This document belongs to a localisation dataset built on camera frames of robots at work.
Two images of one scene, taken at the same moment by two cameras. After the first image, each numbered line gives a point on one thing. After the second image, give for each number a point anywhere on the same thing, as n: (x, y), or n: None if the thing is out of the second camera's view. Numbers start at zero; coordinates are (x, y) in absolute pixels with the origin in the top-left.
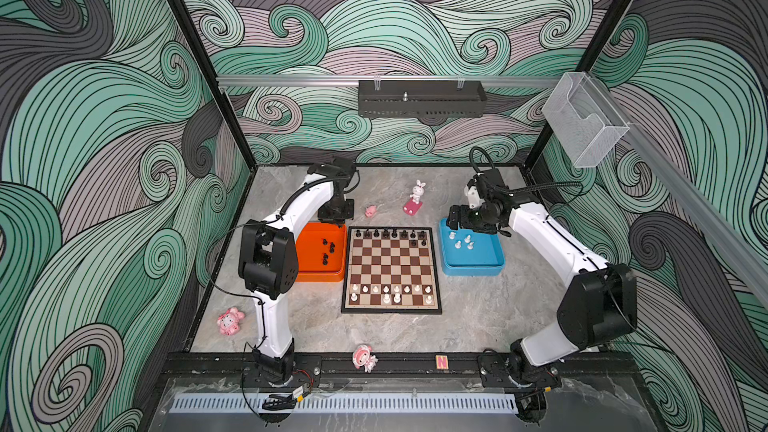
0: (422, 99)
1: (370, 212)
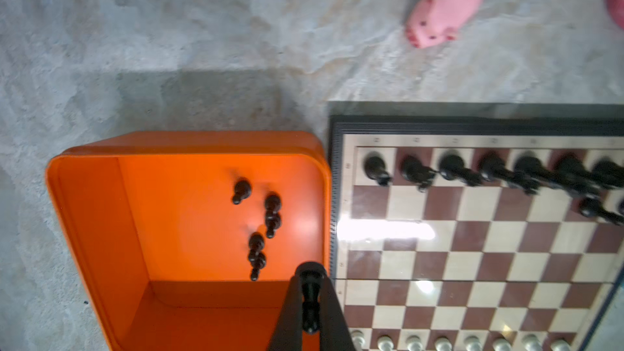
0: None
1: (439, 12)
